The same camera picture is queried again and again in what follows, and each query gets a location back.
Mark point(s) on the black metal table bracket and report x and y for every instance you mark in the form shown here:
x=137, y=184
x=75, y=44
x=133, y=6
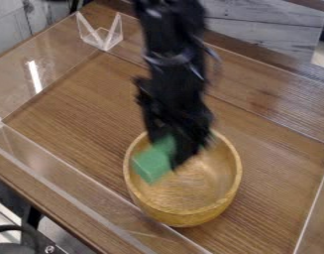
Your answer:
x=34, y=238

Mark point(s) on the brown wooden bowl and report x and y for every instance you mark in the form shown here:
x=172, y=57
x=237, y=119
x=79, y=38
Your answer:
x=194, y=194

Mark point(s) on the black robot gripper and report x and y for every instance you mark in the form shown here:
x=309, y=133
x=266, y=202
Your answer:
x=170, y=97

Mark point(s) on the green rectangular block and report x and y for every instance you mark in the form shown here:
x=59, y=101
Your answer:
x=153, y=162

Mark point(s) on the clear acrylic tray wall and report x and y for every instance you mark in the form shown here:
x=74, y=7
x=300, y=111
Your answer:
x=90, y=209

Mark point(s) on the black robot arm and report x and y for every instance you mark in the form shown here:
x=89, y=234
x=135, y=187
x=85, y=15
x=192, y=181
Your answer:
x=173, y=26

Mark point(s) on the clear acrylic corner bracket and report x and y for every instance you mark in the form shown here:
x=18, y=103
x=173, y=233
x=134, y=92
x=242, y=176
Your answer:
x=102, y=38

